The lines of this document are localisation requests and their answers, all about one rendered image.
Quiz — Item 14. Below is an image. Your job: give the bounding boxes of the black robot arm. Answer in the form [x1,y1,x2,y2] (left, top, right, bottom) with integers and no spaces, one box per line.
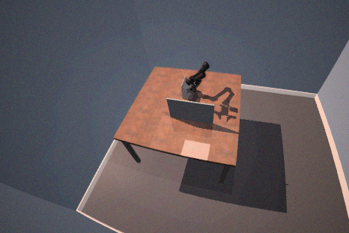
[186,62,210,85]

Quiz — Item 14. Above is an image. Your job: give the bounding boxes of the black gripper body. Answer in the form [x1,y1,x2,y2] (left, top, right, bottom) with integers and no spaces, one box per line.
[191,77,202,88]

